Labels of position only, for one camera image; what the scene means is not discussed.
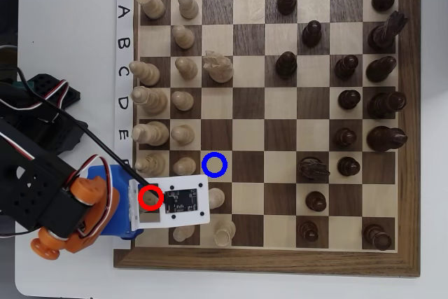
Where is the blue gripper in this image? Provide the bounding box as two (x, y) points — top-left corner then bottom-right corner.
(87, 164), (144, 241)

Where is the light wooden knight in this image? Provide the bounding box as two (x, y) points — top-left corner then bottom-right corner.
(141, 188), (161, 210)
(202, 50), (235, 84)

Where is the light wooden bishop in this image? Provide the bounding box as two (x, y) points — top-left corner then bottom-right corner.
(128, 60), (161, 87)
(134, 153), (166, 179)

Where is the light wooden pawn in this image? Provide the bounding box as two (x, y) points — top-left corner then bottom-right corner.
(170, 123), (195, 146)
(171, 224), (196, 243)
(172, 156), (197, 176)
(209, 188), (225, 210)
(176, 0), (200, 20)
(171, 25), (195, 50)
(170, 90), (195, 112)
(174, 56), (199, 81)

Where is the light wooden king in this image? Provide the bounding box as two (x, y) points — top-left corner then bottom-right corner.
(131, 120), (170, 147)

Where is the light wooden rook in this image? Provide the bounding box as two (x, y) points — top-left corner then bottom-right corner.
(213, 220), (237, 248)
(134, 0), (166, 20)

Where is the light wooden queen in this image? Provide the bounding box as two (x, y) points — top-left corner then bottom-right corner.
(129, 85), (169, 115)

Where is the wooden chessboard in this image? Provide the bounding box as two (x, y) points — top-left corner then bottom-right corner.
(113, 0), (421, 278)

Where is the white paper letter strip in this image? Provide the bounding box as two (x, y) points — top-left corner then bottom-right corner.
(113, 0), (134, 250)

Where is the dark wooden pawn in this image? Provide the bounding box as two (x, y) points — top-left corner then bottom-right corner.
(304, 190), (328, 213)
(334, 55), (360, 81)
(302, 20), (323, 48)
(337, 156), (361, 177)
(337, 89), (362, 111)
(297, 221), (320, 243)
(276, 0), (298, 16)
(332, 127), (358, 148)
(275, 50), (298, 81)

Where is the dark wooden knight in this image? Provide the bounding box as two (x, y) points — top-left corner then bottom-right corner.
(297, 158), (332, 183)
(367, 11), (410, 52)

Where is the dark wooden king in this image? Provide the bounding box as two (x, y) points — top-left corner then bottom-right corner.
(366, 125), (409, 153)

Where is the dark wooden queen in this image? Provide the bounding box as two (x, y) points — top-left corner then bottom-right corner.
(366, 91), (407, 120)

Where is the dark wooden bishop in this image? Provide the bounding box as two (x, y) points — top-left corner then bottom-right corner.
(365, 55), (398, 83)

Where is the white red servo wire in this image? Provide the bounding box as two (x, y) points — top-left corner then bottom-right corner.
(0, 132), (118, 235)
(0, 80), (71, 121)

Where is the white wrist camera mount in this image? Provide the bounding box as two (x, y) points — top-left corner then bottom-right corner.
(128, 174), (211, 226)

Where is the black camera cable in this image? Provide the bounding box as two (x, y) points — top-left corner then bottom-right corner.
(15, 66), (150, 188)

